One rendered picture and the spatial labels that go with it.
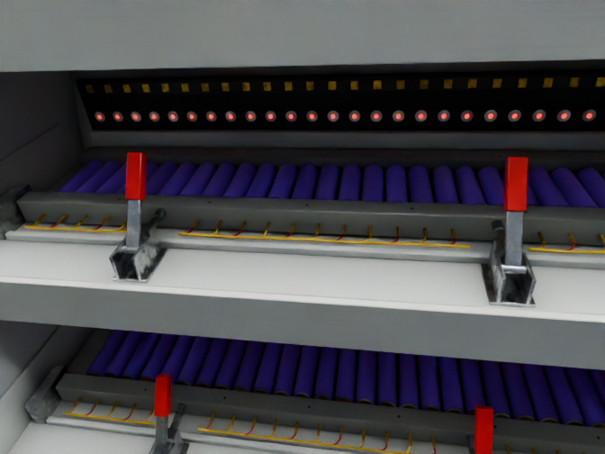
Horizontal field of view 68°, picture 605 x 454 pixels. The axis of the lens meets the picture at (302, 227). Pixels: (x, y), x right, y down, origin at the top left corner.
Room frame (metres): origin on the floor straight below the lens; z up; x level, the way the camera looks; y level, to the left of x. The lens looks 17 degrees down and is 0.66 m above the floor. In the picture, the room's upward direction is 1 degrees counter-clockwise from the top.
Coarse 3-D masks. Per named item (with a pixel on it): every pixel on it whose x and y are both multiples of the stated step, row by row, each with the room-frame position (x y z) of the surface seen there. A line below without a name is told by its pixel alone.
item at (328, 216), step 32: (32, 192) 0.40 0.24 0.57; (160, 224) 0.37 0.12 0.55; (192, 224) 0.36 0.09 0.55; (224, 224) 0.36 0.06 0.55; (256, 224) 0.35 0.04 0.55; (288, 224) 0.35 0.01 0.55; (320, 224) 0.34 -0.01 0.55; (352, 224) 0.34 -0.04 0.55; (384, 224) 0.33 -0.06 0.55; (416, 224) 0.33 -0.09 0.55; (448, 224) 0.32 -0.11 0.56; (480, 224) 0.32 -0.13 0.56; (544, 224) 0.31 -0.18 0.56; (576, 224) 0.31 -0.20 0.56
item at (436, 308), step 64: (0, 192) 0.39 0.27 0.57; (0, 256) 0.35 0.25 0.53; (64, 256) 0.34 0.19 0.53; (192, 256) 0.33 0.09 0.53; (256, 256) 0.33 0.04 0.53; (320, 256) 0.32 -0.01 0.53; (576, 256) 0.30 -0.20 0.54; (64, 320) 0.32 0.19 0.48; (128, 320) 0.31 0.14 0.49; (192, 320) 0.30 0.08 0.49; (256, 320) 0.29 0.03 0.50; (320, 320) 0.28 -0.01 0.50; (384, 320) 0.27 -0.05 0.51; (448, 320) 0.26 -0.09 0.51; (512, 320) 0.25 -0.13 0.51; (576, 320) 0.25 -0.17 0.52
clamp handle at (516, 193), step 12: (516, 168) 0.28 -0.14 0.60; (504, 180) 0.29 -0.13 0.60; (516, 180) 0.28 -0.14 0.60; (504, 192) 0.29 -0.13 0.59; (516, 192) 0.28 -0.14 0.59; (504, 204) 0.28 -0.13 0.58; (516, 204) 0.28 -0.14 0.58; (516, 216) 0.28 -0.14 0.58; (516, 228) 0.27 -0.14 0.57; (516, 240) 0.27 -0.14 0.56; (504, 252) 0.27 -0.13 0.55; (516, 252) 0.27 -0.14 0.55; (504, 264) 0.27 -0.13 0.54; (516, 264) 0.27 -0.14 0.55
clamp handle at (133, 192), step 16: (128, 160) 0.33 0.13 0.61; (144, 160) 0.33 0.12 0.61; (128, 176) 0.33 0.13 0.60; (144, 176) 0.33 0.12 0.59; (128, 192) 0.32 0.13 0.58; (144, 192) 0.33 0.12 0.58; (128, 208) 0.32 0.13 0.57; (128, 224) 0.32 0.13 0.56; (128, 240) 0.31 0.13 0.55; (144, 240) 0.32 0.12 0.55
